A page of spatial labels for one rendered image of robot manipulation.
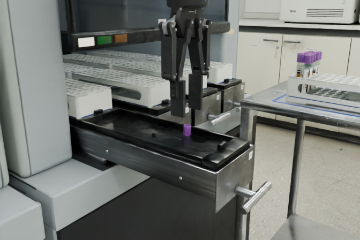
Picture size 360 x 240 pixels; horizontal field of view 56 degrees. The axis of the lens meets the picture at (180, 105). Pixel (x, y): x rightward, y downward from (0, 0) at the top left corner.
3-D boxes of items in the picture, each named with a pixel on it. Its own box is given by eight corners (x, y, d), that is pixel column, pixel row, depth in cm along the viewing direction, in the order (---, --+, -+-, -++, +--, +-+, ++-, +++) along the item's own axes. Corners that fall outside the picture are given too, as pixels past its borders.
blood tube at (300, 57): (298, 100, 83) (306, 54, 80) (292, 99, 83) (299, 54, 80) (295, 98, 85) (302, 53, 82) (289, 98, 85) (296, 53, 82)
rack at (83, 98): (7, 102, 90) (4, 79, 88) (42, 94, 98) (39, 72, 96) (79, 125, 73) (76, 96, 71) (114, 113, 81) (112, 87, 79)
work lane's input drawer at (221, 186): (-3, 125, 92) (-8, 93, 90) (43, 112, 103) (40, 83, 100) (240, 225, 51) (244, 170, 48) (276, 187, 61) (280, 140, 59)
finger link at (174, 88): (180, 70, 61) (170, 73, 59) (180, 98, 62) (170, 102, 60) (173, 70, 62) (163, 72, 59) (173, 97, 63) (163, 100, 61)
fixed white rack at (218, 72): (144, 76, 121) (143, 59, 119) (162, 72, 129) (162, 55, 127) (216, 88, 104) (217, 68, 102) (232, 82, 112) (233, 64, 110)
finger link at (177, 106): (185, 80, 62) (183, 81, 61) (185, 117, 64) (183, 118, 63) (172, 77, 63) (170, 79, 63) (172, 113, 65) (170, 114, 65)
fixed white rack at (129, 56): (87, 67, 139) (85, 51, 137) (105, 64, 147) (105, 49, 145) (140, 75, 122) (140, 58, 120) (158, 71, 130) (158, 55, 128)
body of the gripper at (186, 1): (184, -15, 65) (184, 35, 68) (155, -17, 58) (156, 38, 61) (218, -16, 61) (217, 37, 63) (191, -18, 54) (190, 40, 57)
